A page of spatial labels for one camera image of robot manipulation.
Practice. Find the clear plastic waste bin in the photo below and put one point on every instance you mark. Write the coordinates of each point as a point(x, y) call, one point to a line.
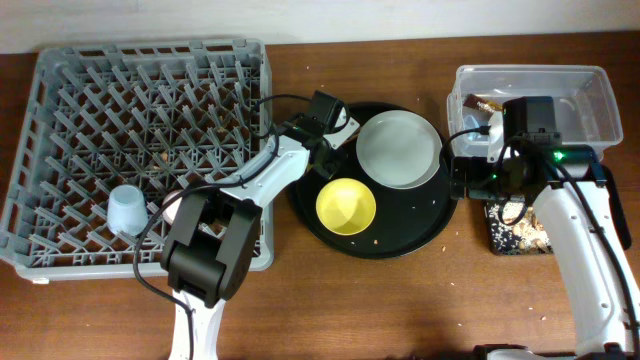
point(585, 106)

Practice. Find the pink plastic cup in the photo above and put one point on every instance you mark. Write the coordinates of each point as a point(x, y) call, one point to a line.
point(170, 212)

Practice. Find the round black serving tray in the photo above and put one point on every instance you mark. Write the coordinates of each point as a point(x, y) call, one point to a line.
point(405, 220)

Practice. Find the black rectangular waste tray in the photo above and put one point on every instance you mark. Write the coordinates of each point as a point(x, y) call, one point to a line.
point(618, 216)

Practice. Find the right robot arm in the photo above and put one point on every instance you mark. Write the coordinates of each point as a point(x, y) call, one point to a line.
point(533, 159)

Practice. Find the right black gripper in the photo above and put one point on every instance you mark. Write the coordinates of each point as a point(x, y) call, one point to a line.
point(475, 186)

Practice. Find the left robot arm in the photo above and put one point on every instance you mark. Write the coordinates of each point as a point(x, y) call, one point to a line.
point(210, 245)

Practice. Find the light blue plastic cup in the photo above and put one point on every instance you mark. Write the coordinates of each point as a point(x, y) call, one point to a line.
point(126, 212)

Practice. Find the food scraps pile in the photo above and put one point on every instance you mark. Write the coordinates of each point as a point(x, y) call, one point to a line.
point(526, 237)

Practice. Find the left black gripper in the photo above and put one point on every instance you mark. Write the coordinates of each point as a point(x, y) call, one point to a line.
point(332, 163)

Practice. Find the grey round plate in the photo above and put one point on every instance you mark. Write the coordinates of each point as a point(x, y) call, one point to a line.
point(399, 149)

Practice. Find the grey plastic dishwasher rack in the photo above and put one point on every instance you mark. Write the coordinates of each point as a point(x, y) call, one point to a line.
point(157, 116)

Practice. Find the yellow bowl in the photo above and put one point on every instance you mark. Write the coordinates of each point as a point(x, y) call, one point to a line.
point(346, 207)

